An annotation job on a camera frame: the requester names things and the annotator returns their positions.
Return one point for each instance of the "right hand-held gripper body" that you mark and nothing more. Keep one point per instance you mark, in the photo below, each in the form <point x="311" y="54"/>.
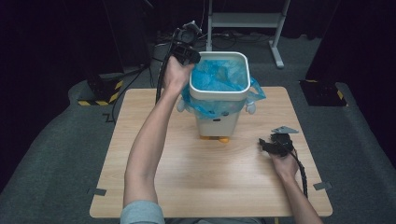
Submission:
<point x="281" y="143"/>

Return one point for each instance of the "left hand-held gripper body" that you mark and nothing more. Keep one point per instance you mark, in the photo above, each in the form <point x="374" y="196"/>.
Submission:
<point x="186" y="35"/>

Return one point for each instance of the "blue plastic bag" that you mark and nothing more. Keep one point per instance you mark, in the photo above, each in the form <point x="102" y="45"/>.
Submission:
<point x="218" y="76"/>

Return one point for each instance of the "cream trash can with face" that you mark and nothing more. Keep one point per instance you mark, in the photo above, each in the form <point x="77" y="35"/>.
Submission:
<point x="216" y="126"/>

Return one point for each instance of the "person's left hand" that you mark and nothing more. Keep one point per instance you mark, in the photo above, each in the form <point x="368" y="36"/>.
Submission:
<point x="177" y="76"/>

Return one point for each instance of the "person's right hand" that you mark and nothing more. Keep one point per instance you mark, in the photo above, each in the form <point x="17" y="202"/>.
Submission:
<point x="285" y="168"/>

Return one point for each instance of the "white metal stand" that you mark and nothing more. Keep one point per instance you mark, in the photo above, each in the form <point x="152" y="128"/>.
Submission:
<point x="246" y="20"/>

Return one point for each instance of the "black base with hazard stripes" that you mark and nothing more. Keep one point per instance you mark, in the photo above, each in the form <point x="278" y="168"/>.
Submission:
<point x="323" y="93"/>
<point x="104" y="90"/>

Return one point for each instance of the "person's left grey sleeve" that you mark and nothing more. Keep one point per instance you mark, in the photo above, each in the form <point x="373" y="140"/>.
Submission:
<point x="141" y="214"/>

